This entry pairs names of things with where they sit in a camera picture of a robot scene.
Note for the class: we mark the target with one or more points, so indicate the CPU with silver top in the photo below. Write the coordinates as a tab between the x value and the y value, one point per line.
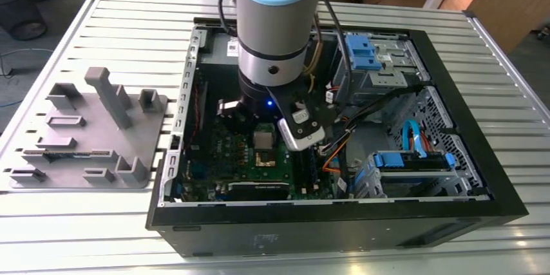
264	140

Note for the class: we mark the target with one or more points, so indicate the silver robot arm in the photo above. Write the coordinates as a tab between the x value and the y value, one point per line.
279	30

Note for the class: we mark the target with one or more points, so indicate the grey power supply unit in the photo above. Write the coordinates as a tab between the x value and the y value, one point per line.
223	44

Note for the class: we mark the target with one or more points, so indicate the green motherboard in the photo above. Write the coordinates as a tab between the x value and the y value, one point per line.
223	165

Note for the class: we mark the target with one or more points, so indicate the black RAM slot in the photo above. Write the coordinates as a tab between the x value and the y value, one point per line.
295	168
304	168

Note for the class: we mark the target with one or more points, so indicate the blue board connector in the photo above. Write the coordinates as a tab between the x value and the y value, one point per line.
197	171

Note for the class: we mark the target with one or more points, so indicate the black graphics card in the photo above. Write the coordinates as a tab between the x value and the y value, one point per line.
257	191

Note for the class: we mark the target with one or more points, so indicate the grey metal drive cage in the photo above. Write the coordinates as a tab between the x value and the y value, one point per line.
382	81

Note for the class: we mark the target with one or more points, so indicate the grey parts rack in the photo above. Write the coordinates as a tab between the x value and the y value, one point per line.
141	146

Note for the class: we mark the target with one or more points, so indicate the hard disk in blue carrier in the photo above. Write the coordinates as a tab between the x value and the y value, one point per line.
388	161

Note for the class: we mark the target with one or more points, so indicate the grey metal disk bay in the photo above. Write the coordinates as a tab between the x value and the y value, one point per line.
412	180

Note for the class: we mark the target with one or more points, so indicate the black PC case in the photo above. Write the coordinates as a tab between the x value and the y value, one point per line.
326	233

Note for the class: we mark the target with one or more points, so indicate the RAM stick with gold contacts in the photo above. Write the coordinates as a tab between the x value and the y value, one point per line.
64	156

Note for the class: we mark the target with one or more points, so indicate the black mesh bin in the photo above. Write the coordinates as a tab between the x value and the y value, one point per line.
25	20

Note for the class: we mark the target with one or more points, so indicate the wooden cabinet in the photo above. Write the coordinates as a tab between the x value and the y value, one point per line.
511	4

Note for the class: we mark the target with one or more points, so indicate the camera on grey bracket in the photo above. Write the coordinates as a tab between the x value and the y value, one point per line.
229	107

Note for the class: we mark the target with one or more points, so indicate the blue drive bracket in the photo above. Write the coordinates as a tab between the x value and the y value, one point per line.
363	53

